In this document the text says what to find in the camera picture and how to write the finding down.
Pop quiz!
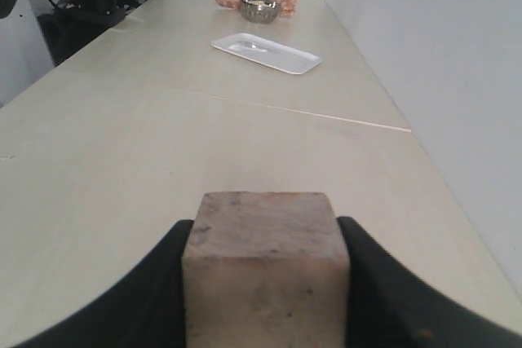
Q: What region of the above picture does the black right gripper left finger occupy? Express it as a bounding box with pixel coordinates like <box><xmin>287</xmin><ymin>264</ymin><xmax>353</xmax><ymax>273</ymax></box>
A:
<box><xmin>17</xmin><ymin>220</ymin><xmax>193</xmax><ymax>347</ymax></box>

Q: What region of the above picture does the silver metal bowl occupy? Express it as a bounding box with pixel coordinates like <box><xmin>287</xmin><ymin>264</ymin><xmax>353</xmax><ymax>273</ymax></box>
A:
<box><xmin>239</xmin><ymin>0</ymin><xmax>280</xmax><ymax>24</ymax></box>

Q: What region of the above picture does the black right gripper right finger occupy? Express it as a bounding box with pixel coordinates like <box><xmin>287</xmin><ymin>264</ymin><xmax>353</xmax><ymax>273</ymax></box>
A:
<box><xmin>337</xmin><ymin>217</ymin><xmax>521</xmax><ymax>347</ymax></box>

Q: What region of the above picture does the white rectangular tray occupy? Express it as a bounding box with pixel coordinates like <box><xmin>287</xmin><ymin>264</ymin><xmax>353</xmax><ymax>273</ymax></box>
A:
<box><xmin>211</xmin><ymin>33</ymin><xmax>322</xmax><ymax>75</ymax></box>

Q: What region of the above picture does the small pale wooden cube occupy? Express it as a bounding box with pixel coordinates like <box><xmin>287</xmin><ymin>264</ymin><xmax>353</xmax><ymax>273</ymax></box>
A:
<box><xmin>182</xmin><ymin>192</ymin><xmax>350</xmax><ymax>347</ymax></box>

